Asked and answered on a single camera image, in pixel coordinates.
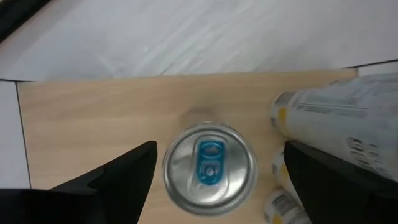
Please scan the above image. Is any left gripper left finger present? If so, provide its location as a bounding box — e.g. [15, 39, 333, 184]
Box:
[0, 140, 158, 224]

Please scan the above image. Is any blue silver Red Bull can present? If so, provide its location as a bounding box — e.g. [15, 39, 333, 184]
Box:
[161, 123, 259, 217]

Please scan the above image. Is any Celsius Tropical Vibe can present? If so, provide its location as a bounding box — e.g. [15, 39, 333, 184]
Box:
[263, 187, 313, 224]

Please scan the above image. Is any wooden shelf with black frame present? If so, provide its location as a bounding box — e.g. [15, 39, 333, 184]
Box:
[15, 58, 398, 224]

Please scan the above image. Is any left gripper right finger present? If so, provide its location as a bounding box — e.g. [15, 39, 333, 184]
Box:
[283, 140, 398, 224]

